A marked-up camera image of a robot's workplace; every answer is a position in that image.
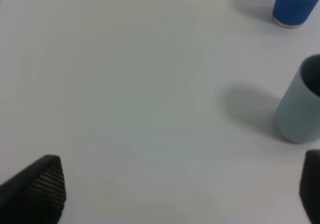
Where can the blue sleeved paper cup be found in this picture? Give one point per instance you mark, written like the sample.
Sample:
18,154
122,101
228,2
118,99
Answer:
292,13

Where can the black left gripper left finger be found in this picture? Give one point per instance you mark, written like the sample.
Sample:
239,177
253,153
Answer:
37,194

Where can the teal plastic cup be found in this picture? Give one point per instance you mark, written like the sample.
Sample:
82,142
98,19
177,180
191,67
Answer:
297,116

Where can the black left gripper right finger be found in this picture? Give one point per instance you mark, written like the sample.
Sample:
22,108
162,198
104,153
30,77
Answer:
309,185

